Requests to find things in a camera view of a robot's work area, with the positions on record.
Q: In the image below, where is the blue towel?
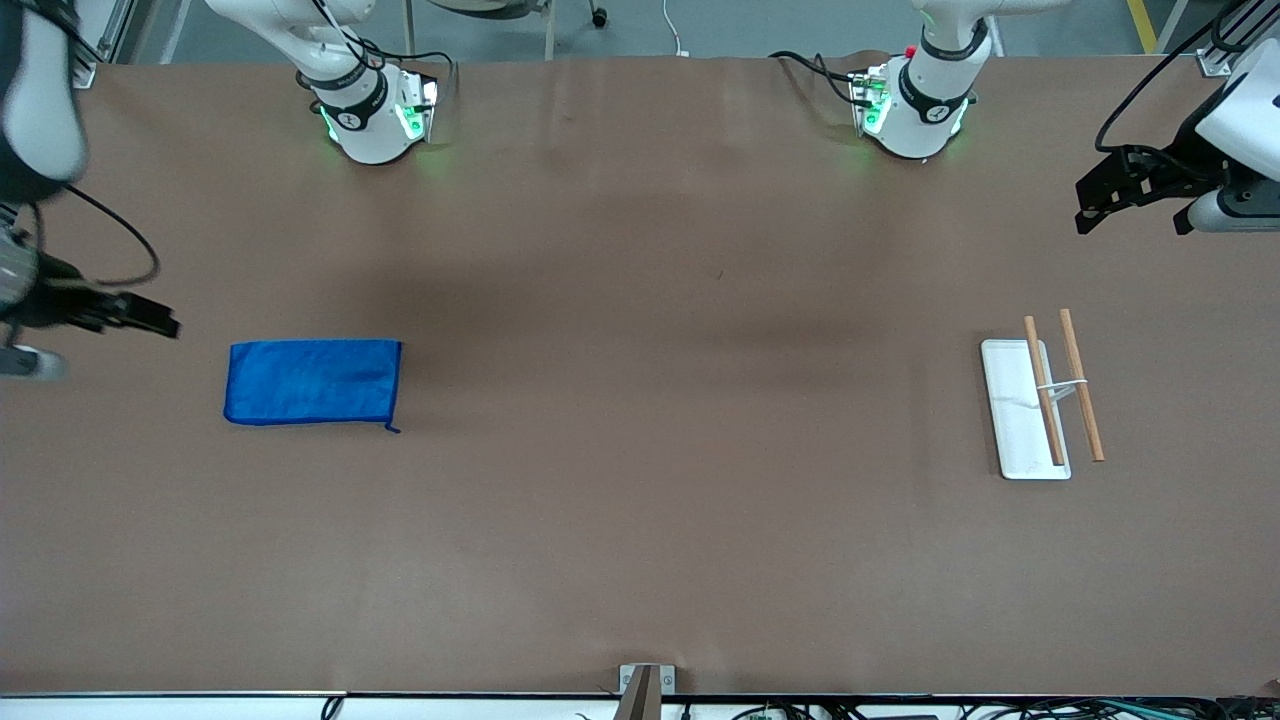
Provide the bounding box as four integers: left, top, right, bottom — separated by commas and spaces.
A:
223, 339, 403, 434

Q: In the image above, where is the aluminium frame profile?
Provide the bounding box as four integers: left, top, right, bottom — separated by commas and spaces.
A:
1197, 0, 1266, 79
70, 0, 136, 89

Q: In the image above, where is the white rack base plate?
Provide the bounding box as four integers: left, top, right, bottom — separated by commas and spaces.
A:
980, 339, 1072, 481

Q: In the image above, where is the black left base cable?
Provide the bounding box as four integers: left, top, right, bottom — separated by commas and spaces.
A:
768, 50, 873, 107

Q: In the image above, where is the black base cable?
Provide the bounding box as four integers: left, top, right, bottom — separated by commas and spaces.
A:
355, 40, 459, 101
768, 50, 873, 107

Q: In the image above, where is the black right base cable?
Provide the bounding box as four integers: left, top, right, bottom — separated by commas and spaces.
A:
355, 40, 459, 101

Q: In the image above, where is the brown camera post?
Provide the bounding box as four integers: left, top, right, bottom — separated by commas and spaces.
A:
612, 667, 661, 720

